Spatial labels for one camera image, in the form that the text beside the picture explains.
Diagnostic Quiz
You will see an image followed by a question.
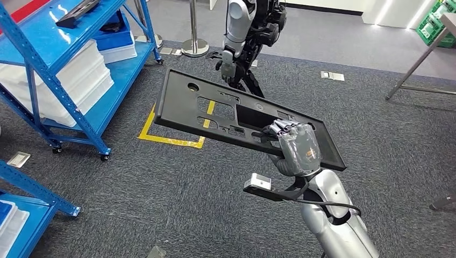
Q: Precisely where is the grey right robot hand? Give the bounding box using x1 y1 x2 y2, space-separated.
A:
263 119 323 178

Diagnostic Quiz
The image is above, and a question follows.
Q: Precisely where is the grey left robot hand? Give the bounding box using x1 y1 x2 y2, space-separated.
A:
145 245 167 258

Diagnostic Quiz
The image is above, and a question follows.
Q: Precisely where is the black plastic panel part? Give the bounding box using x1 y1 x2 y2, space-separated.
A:
154 68 347 171
55 0 102 29

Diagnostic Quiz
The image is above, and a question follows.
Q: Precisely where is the black part in bin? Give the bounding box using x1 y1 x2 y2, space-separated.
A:
101 20 126 35

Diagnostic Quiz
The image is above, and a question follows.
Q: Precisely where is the yellow floor tape rectangle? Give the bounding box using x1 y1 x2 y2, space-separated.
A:
137 100 217 149

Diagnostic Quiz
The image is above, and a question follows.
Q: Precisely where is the silver and black humanoid robot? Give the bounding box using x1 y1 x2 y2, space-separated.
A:
205 0 289 99

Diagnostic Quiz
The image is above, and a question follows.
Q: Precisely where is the green plastic crate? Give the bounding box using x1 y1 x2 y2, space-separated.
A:
416 0 456 49

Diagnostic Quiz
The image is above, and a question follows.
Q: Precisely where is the red barrier belt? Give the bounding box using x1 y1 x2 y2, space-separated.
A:
10 0 52 24

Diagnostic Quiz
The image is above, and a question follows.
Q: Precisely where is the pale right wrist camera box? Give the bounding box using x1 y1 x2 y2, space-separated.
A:
244 173 272 191

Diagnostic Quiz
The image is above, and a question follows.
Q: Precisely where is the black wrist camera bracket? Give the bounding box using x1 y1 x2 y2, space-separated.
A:
243 176 311 203

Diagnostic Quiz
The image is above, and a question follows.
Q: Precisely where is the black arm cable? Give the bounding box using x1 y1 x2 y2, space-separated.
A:
295 197 362 218

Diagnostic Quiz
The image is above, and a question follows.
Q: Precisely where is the silver stanchion post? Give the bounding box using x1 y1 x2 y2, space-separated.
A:
133 0 165 49
181 0 210 58

